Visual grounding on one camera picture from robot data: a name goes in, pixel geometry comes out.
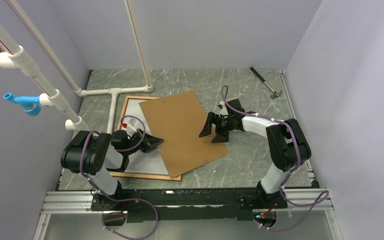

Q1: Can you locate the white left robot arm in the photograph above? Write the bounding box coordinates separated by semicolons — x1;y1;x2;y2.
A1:
60;128;165;210

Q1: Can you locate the black handled hammer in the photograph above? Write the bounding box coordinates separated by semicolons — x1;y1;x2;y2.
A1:
249;67;282;99

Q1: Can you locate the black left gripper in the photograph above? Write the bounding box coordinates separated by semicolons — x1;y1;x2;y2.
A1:
124;128;164;156

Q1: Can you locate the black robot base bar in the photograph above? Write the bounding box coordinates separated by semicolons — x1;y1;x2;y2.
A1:
90;186;288;223

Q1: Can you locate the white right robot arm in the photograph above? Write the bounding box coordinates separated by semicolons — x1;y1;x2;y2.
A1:
199;98;312;208

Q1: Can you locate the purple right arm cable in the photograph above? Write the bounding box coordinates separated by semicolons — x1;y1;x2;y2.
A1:
220;85;331;233

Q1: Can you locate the white pvc pipe stand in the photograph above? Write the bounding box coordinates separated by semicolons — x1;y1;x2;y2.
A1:
0;0;154;133

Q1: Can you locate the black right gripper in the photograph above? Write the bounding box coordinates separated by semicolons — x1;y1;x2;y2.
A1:
199;112;234;144

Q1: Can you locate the brown backing board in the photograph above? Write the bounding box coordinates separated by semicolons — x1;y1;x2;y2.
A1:
139;90;230;178

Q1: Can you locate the blue faucet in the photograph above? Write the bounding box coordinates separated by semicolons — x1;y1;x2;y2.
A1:
3;92;42;117

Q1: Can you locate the landscape photo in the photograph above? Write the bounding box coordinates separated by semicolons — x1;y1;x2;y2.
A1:
124;98;168;175

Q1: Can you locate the wooden picture frame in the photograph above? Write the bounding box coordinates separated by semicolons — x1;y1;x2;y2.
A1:
109;96;182;181

